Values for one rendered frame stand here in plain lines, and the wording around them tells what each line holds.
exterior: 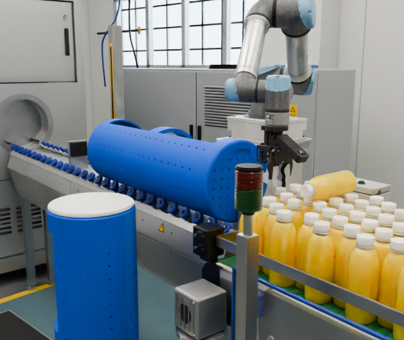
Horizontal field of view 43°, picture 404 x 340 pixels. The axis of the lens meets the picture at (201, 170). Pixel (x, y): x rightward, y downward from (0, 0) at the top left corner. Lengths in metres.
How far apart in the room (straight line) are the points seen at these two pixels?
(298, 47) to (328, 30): 2.56
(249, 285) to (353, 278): 0.24
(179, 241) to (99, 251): 0.34
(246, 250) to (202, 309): 0.32
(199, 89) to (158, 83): 0.48
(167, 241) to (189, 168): 0.32
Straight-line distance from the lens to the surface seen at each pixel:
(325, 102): 3.49
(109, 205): 1.66
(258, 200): 1.13
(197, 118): 4.05
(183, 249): 1.81
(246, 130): 2.22
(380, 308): 1.18
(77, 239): 1.61
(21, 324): 2.94
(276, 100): 1.55
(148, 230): 1.99
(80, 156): 2.79
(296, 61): 2.12
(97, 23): 7.26
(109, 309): 1.70
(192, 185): 1.69
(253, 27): 1.86
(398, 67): 4.51
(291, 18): 1.91
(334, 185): 1.50
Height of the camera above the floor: 1.48
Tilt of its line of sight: 12 degrees down
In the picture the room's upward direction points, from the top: straight up
